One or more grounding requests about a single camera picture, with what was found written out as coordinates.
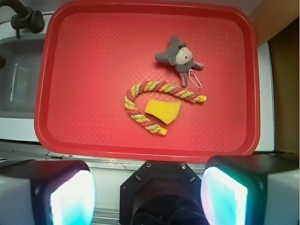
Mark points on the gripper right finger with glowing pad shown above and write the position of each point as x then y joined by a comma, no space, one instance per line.
259,189

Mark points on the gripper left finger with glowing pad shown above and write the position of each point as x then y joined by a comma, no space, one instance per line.
61,192

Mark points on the yellow-green sponge piece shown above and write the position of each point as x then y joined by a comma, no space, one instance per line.
167,112

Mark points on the grey sink basin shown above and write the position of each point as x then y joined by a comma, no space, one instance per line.
19,77

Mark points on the red plastic tray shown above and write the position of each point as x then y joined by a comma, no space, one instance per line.
95,50

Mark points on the grey plush mouse toy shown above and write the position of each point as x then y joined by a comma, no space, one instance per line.
178,55

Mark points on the dark metal faucet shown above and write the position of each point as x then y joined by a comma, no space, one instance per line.
24,17

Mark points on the multicoloured twisted rope toy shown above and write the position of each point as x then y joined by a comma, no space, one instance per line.
156,86

